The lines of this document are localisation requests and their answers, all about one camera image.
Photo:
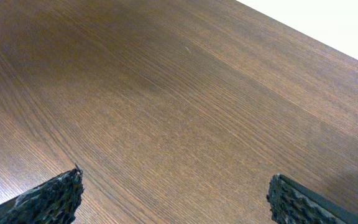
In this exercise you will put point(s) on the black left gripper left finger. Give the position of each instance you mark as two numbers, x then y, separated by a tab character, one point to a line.
52	202

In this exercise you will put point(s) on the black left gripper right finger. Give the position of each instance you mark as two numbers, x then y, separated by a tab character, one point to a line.
293	203

